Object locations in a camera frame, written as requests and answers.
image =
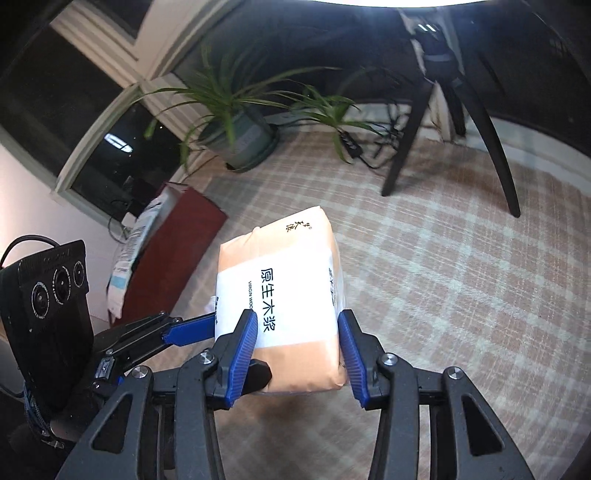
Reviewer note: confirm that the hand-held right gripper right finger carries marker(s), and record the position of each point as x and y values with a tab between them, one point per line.
353	360

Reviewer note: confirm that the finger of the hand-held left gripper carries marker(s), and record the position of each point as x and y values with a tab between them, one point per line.
189	330

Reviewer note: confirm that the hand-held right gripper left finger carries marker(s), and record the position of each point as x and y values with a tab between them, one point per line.
240	360

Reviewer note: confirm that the orange tissue pack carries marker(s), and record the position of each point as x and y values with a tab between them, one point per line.
286	286

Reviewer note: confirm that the red-brown cardboard box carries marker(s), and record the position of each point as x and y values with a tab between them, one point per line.
182	244

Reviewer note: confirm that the white mailing bag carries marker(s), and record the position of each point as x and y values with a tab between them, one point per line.
134	249

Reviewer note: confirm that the beige plaid mat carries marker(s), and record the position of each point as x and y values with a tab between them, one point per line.
438	277

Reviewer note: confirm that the grey-green plant pot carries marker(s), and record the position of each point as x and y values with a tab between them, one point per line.
244	143

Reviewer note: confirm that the black power strip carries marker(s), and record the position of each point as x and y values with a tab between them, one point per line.
352	146

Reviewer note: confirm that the green spider plant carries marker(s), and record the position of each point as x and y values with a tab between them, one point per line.
221	87

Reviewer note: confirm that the black tripod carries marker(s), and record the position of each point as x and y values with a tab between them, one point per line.
497	152

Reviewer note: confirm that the window with white frame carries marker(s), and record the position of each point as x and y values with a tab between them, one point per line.
46	101

